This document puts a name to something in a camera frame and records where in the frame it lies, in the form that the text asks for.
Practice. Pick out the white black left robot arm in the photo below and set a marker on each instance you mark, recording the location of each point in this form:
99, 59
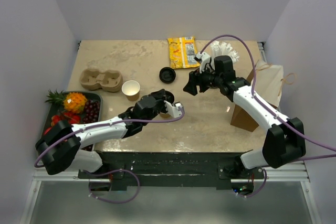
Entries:
63, 147

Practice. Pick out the aluminium frame rail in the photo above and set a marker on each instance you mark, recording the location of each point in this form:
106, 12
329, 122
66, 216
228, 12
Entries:
59, 198

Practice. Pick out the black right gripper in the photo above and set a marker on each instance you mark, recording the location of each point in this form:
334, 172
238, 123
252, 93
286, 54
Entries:
196, 78

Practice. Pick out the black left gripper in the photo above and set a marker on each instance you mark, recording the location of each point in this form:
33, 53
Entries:
160, 95

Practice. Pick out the black plastic cup lid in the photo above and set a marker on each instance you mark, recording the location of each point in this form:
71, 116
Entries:
168, 96

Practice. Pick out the cardboard cup carrier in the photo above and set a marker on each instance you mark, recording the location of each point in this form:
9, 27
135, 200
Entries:
94, 79

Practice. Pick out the small pineapple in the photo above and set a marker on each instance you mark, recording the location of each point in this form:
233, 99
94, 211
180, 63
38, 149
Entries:
55, 97

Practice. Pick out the brown paper cup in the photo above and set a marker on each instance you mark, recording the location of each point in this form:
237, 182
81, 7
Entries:
164, 115
131, 89

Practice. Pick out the green fruit tray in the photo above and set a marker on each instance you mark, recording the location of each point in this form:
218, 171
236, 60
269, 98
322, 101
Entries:
60, 108

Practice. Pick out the yellow snack bag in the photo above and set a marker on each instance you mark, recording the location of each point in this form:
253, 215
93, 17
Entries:
182, 52

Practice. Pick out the red strawberries cluster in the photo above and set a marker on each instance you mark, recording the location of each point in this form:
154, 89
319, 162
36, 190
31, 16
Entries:
61, 116

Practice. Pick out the purple grapes bunch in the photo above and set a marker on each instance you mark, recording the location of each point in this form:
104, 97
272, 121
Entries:
91, 111

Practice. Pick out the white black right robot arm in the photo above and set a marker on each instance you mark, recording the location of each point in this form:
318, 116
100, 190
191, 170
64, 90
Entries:
283, 143

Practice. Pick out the orange horned melon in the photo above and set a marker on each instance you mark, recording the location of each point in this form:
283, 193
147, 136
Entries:
75, 102

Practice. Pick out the brown paper bag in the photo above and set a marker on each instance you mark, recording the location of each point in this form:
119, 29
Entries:
248, 114

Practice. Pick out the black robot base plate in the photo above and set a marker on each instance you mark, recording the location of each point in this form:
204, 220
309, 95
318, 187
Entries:
181, 169

